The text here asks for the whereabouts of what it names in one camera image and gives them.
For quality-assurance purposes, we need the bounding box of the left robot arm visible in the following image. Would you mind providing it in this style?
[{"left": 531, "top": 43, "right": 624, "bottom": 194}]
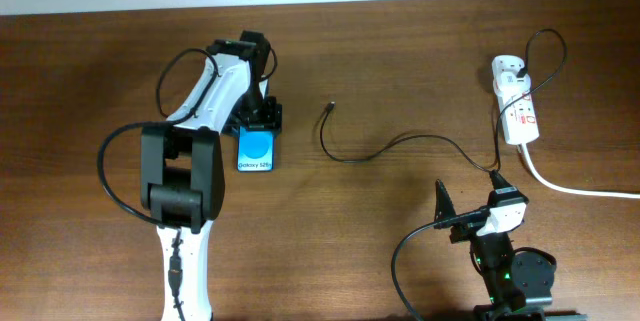
[{"left": 141, "top": 31, "right": 282, "bottom": 320}]

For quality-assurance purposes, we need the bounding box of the blue screen Galaxy smartphone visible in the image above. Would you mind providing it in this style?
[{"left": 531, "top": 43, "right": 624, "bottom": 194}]
[{"left": 237, "top": 128, "right": 275, "bottom": 172}]

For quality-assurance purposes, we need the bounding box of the black camera cable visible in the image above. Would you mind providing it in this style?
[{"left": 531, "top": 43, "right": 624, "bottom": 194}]
[
  {"left": 96, "top": 47, "right": 279, "bottom": 321},
  {"left": 390, "top": 208, "right": 489, "bottom": 321}
]

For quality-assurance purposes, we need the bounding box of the white USB charger plug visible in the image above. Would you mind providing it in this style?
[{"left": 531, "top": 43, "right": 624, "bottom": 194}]
[{"left": 493, "top": 71, "right": 531, "bottom": 97}]

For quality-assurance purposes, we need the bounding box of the black USB charging cable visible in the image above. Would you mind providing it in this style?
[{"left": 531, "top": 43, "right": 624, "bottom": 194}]
[{"left": 318, "top": 28, "right": 568, "bottom": 173}]

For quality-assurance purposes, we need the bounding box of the black left camera cable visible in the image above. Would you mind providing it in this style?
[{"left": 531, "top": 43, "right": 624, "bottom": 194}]
[{"left": 96, "top": 47, "right": 279, "bottom": 321}]

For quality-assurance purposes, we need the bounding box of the white power strip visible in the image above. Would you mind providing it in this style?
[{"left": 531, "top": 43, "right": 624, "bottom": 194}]
[{"left": 491, "top": 55, "right": 539, "bottom": 145}]

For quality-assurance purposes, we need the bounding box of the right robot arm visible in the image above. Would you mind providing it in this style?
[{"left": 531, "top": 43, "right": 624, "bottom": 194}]
[{"left": 434, "top": 171, "right": 557, "bottom": 320}]

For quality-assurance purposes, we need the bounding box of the black right camera cable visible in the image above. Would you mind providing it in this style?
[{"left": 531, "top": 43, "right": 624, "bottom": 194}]
[{"left": 390, "top": 208, "right": 489, "bottom": 321}]

